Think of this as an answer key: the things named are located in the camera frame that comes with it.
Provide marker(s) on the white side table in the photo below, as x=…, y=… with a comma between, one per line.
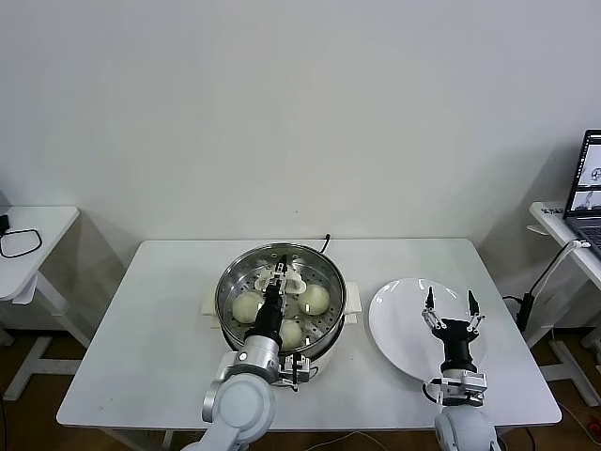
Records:
x=47, y=225
x=549, y=221

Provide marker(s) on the cream electric cooking pot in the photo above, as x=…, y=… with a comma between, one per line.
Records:
x=354, y=303

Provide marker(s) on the black power strip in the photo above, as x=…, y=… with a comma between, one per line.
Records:
x=528, y=303

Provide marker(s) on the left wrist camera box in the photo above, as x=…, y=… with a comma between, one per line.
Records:
x=296, y=368

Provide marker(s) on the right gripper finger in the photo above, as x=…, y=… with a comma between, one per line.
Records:
x=429, y=300
x=472, y=303

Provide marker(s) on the perforated stainless steel steamer basket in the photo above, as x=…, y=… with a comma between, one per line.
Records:
x=324, y=277

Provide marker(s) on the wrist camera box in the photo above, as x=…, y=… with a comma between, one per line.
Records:
x=296, y=368
x=462, y=387

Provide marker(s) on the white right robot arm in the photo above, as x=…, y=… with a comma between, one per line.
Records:
x=465, y=432

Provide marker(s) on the open dark laptop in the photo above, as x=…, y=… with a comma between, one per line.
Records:
x=587, y=188

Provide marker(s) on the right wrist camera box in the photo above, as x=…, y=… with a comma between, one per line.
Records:
x=462, y=387

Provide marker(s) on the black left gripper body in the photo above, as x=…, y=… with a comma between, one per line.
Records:
x=270, y=315

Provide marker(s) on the small black adapter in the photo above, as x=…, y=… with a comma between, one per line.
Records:
x=4, y=222

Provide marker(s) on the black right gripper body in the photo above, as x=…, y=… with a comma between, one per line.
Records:
x=455, y=343

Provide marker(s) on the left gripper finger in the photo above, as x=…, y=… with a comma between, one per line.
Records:
x=271, y=286
x=282, y=272

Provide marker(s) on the white round plate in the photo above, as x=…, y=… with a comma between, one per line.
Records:
x=399, y=319

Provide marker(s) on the white steamed baozi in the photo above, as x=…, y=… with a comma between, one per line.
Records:
x=292, y=334
x=245, y=307
x=314, y=300

